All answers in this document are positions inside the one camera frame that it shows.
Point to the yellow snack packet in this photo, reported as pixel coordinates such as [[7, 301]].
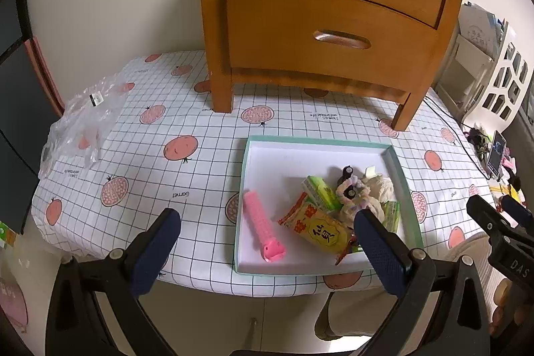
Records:
[[321, 233]]

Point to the wooden nightstand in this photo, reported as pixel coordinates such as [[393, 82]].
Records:
[[217, 47]]

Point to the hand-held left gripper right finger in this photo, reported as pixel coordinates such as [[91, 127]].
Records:
[[377, 251]]

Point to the dark tangled accessories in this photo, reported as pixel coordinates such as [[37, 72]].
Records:
[[477, 139]]

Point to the smartphone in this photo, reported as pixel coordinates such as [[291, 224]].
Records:
[[496, 151]]

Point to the black toy car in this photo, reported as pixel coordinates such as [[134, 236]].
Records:
[[346, 172]]

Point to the large green tissue pack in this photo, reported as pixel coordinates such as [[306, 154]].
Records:
[[321, 191]]

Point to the checkered fruit print tablecloth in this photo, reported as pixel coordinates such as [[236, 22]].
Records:
[[146, 156]]

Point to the teal shallow box tray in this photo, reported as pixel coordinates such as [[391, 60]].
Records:
[[283, 164]]

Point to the clear plastic bag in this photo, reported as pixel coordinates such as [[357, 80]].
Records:
[[83, 118]]

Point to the cream lace scrunchie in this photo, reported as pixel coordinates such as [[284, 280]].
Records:
[[381, 187]]

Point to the dark cabinet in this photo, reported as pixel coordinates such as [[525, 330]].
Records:
[[21, 110]]

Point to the person's cream ribbed clothing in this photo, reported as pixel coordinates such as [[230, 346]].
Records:
[[475, 251]]

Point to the small green tissue pack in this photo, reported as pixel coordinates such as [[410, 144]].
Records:
[[391, 214]]

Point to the white cutout shelf rack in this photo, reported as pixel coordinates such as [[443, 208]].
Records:
[[504, 80]]

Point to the orange small clip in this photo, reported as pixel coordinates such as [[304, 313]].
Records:
[[344, 254]]

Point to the person's khaki trouser leg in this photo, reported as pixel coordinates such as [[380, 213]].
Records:
[[354, 314]]

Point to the person's right hand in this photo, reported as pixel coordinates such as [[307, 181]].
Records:
[[504, 291]]

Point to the pastel fuzzy scrunchie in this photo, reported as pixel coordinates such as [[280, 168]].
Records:
[[340, 190]]

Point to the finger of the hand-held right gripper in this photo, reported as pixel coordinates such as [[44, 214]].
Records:
[[517, 210], [484, 214]]

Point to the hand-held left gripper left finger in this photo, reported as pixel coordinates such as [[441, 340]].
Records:
[[156, 251]]

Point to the pink pig-head toy stick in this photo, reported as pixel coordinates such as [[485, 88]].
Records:
[[258, 218]]

